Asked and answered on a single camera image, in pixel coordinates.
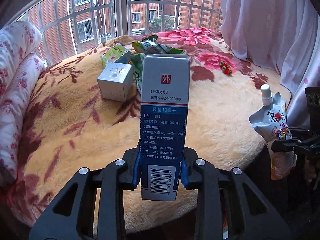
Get orange drink pouch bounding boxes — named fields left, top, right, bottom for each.
left=249, top=84, right=297, bottom=180

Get red green toy car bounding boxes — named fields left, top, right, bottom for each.
left=219, top=61, right=233, bottom=75

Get blue white medicine box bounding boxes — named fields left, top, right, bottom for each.
left=139, top=54, right=190, bottom=202

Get green medicine box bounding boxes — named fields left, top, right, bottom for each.
left=100, top=43, right=131, bottom=69

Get person's right hand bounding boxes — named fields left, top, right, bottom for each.
left=304, top=161, right=317, bottom=183

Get floral plush bed blanket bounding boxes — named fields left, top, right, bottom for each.
left=1, top=28, right=291, bottom=231

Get sheer white right curtain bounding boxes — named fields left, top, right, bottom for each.
left=221, top=0, right=319, bottom=127

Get silver grey square box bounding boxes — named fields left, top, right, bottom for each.
left=97, top=62, right=133, bottom=102

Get rolled floral white quilt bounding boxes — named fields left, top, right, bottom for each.
left=1, top=21, right=45, bottom=187

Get crumpled white green packaging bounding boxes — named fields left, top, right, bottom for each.
left=130, top=53, right=145, bottom=93

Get green snack bag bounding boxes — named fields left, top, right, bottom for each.
left=131, top=35, right=184, bottom=55

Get metal window frame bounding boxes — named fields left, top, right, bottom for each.
left=1, top=0, right=223, bottom=65

